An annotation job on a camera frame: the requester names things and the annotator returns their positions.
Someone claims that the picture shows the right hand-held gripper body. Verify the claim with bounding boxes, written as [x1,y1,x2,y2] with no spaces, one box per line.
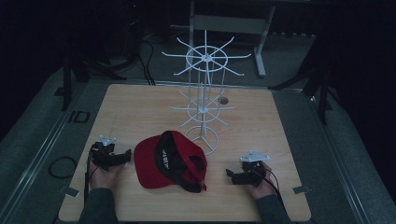
[231,150,271,188]

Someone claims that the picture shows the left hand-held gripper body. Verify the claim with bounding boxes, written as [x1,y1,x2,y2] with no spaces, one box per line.
[90,134,126,172]

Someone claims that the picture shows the red and black cap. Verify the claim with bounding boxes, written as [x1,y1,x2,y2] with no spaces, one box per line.
[134,130,208,194]

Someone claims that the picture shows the white wire hat rack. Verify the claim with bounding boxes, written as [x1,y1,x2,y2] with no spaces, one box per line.
[161,29,252,157]

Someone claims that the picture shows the person's right hand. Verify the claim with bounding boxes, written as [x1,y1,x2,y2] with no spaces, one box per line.
[244,161,277,201]

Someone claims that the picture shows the person's left hand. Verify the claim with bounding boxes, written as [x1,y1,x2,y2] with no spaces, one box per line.
[89,158,125,190]

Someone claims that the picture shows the grey tape strip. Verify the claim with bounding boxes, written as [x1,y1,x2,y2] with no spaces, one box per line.
[292,185,312,195]
[57,186,80,198]

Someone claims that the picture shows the black tripod stand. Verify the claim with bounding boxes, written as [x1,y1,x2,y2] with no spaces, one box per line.
[269,36,335,125]
[61,46,128,112]

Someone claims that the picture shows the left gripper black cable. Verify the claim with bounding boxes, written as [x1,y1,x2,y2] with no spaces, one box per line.
[83,147,100,205]

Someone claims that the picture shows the black cable loop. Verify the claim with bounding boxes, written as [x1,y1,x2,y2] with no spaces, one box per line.
[48,156,78,180]

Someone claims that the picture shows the black floor cables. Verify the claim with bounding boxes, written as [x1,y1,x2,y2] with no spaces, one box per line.
[136,36,157,86]

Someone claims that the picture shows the grey metal desk frame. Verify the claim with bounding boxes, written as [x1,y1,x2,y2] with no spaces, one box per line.
[188,0,276,78]

